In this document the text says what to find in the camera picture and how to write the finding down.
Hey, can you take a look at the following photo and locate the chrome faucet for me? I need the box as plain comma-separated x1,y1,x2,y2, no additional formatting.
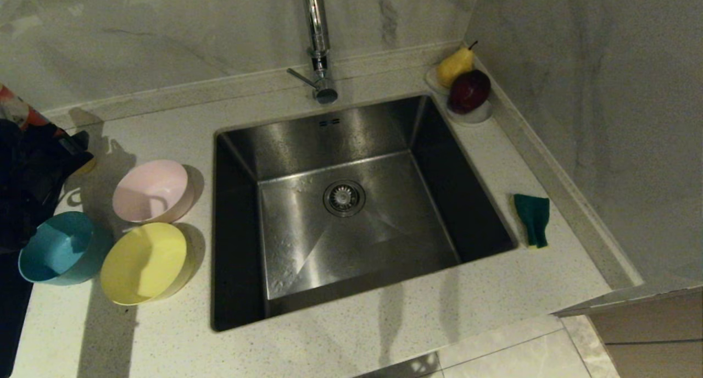
287,0,339,105

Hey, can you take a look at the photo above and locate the blue plastic bowl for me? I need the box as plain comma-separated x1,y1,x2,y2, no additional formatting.
18,212,113,286

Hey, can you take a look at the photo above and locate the light wood cabinet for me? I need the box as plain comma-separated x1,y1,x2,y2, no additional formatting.
588,293,703,378

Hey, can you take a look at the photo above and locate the small white dish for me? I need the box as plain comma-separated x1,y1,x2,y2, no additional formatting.
425,66,452,96
444,101,493,126

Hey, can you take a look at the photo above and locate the yellow pear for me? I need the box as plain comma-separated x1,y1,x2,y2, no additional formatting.
437,41,477,88

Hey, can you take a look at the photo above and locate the orange yellow detergent bottle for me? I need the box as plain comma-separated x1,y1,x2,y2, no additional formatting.
0,84,98,176

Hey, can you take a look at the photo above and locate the round metal drain strainer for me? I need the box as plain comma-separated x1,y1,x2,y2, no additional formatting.
323,180,366,218

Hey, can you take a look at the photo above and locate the black glass cooktop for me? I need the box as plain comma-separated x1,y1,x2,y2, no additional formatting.
0,251,34,378

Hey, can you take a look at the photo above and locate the pink plastic bowl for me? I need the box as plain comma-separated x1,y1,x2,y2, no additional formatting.
112,159,196,224

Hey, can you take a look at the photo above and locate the yellow plastic bowl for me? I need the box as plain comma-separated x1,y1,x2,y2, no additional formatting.
100,223,194,306

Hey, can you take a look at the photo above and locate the stainless steel sink basin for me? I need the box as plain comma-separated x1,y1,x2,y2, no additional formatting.
211,95,518,332

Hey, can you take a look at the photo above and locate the dark red apple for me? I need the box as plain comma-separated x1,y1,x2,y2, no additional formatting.
448,69,492,115

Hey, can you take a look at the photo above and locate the green and yellow sponge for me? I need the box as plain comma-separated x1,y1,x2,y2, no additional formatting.
514,194,550,249

